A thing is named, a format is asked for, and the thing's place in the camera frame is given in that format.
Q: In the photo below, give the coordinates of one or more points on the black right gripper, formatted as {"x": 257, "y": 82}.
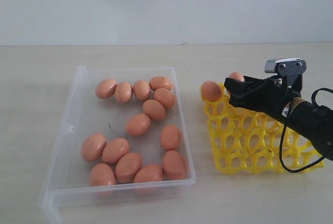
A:
{"x": 277, "y": 96}

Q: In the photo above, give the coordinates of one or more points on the brown egg placed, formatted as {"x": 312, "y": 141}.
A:
{"x": 154, "y": 109}
{"x": 211, "y": 91}
{"x": 235, "y": 76}

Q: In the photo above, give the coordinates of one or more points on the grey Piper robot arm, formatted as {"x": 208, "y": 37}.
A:
{"x": 313, "y": 122}

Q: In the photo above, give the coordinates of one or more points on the yellow plastic egg tray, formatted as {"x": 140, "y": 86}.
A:
{"x": 242, "y": 140}

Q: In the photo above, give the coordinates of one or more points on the brown egg right upper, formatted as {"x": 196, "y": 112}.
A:
{"x": 165, "y": 97}

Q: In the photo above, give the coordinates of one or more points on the brown egg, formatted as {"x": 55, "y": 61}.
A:
{"x": 138, "y": 125}
{"x": 149, "y": 173}
{"x": 165, "y": 97}
{"x": 101, "y": 174}
{"x": 174, "y": 165}
{"x": 92, "y": 148}
{"x": 158, "y": 82}
{"x": 123, "y": 92}
{"x": 115, "y": 150}
{"x": 106, "y": 88}
{"x": 127, "y": 167}
{"x": 170, "y": 137}
{"x": 142, "y": 90}

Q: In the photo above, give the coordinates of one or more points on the brown egg right middle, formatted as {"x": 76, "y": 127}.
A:
{"x": 170, "y": 137}

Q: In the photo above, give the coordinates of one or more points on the brown egg back right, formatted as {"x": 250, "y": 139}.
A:
{"x": 158, "y": 82}

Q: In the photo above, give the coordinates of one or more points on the brown egg right front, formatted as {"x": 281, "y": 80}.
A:
{"x": 174, "y": 165}

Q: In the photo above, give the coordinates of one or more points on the brown egg front middle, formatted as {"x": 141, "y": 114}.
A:
{"x": 149, "y": 173}

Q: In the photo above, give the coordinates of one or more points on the clear plastic tray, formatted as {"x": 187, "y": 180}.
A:
{"x": 67, "y": 180}

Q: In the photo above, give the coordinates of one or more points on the brown egg front centre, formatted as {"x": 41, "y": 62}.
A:
{"x": 127, "y": 167}

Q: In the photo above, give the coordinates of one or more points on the brown egg left centre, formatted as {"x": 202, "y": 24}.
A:
{"x": 115, "y": 150}

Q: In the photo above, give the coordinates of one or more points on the brown egg back left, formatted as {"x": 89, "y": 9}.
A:
{"x": 106, "y": 88}

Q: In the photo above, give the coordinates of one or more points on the brown egg front left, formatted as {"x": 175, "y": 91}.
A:
{"x": 101, "y": 174}

